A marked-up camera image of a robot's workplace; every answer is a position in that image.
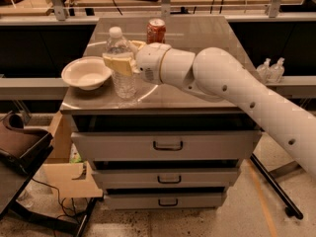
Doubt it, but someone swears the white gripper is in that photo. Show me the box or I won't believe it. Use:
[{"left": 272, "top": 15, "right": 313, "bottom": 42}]
[{"left": 103, "top": 40, "right": 171, "bottom": 85}]

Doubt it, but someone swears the clear plastic water bottle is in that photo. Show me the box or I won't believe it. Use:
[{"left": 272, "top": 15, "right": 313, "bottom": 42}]
[{"left": 103, "top": 27, "right": 136, "bottom": 99}]

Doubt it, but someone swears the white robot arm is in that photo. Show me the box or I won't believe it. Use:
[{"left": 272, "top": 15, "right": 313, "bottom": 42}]
[{"left": 103, "top": 42, "right": 316, "bottom": 177}]

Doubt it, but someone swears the white paper bowl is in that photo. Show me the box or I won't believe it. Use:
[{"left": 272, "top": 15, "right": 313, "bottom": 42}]
[{"left": 61, "top": 56, "right": 111, "bottom": 91}]

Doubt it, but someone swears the clear pump bottle left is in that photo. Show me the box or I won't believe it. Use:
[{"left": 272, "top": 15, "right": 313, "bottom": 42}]
[{"left": 257, "top": 58, "right": 271, "bottom": 83}]

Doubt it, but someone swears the clear pump bottle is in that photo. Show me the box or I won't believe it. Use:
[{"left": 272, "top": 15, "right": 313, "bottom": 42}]
[
  {"left": 257, "top": 58, "right": 271, "bottom": 83},
  {"left": 268, "top": 57, "right": 284, "bottom": 83}
]

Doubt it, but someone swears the clear pump bottle right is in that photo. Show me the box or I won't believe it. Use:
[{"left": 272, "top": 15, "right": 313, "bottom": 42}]
[{"left": 268, "top": 57, "right": 284, "bottom": 83}]

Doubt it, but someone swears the orange soda can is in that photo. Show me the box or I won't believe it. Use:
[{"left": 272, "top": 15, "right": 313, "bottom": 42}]
[{"left": 147, "top": 18, "right": 166, "bottom": 43}]

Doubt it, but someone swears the top grey drawer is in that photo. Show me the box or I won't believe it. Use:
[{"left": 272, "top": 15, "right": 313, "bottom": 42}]
[{"left": 71, "top": 130, "right": 261, "bottom": 161}]

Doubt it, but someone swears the grey drawer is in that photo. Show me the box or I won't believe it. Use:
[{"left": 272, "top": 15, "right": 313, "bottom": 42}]
[
  {"left": 105, "top": 193, "right": 226, "bottom": 210},
  {"left": 92, "top": 168, "right": 240, "bottom": 190},
  {"left": 71, "top": 130, "right": 261, "bottom": 161}
]

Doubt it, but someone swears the grey drawer cabinet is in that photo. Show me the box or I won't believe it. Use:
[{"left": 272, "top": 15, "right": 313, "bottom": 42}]
[{"left": 59, "top": 16, "right": 277, "bottom": 211}]

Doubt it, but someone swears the cardboard box piece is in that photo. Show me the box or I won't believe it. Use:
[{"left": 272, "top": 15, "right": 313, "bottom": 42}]
[{"left": 42, "top": 163, "right": 103, "bottom": 198}]

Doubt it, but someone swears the middle grey drawer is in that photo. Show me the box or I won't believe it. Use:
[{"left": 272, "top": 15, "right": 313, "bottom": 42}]
[{"left": 92, "top": 168, "right": 240, "bottom": 190}]

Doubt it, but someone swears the dark brown chair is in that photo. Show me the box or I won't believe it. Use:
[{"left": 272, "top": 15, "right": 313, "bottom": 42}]
[{"left": 0, "top": 112, "right": 52, "bottom": 217}]

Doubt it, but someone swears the bottom grey drawer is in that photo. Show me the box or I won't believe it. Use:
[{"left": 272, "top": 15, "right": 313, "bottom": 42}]
[{"left": 105, "top": 193, "right": 226, "bottom": 210}]

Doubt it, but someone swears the black floor stand leg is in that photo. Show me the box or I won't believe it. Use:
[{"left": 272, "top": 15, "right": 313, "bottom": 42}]
[{"left": 250, "top": 154, "right": 303, "bottom": 220}]

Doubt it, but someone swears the black floor cable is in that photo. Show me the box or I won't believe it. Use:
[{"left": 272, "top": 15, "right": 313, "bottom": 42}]
[{"left": 31, "top": 177, "right": 88, "bottom": 237}]

